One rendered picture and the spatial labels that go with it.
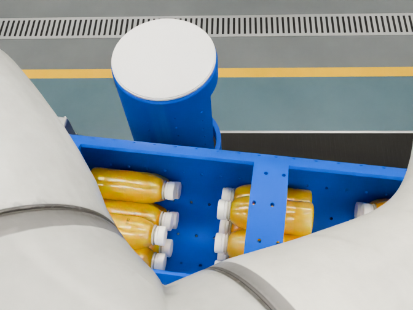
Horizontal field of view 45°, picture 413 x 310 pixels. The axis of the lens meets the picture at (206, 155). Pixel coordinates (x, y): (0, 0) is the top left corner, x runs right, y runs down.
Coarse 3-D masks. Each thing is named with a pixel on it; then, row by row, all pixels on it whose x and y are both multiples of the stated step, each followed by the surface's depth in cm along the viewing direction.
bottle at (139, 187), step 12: (96, 168) 105; (96, 180) 103; (108, 180) 103; (120, 180) 103; (132, 180) 103; (144, 180) 103; (156, 180) 103; (108, 192) 103; (120, 192) 103; (132, 192) 102; (144, 192) 102; (156, 192) 103
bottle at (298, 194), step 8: (248, 184) 103; (232, 192) 102; (240, 192) 101; (248, 192) 100; (288, 192) 100; (296, 192) 100; (304, 192) 100; (232, 200) 101; (296, 200) 99; (304, 200) 99
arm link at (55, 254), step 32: (0, 224) 17; (32, 224) 17; (64, 224) 18; (96, 224) 19; (0, 256) 16; (32, 256) 16; (64, 256) 17; (96, 256) 17; (128, 256) 19; (0, 288) 15; (32, 288) 15; (64, 288) 16; (96, 288) 16; (128, 288) 17; (160, 288) 18; (192, 288) 18; (224, 288) 18
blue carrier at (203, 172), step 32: (96, 160) 114; (128, 160) 113; (160, 160) 111; (192, 160) 109; (224, 160) 94; (256, 160) 94; (288, 160) 95; (320, 160) 98; (192, 192) 115; (256, 192) 88; (320, 192) 110; (352, 192) 109; (384, 192) 107; (192, 224) 115; (256, 224) 86; (320, 224) 112; (192, 256) 111
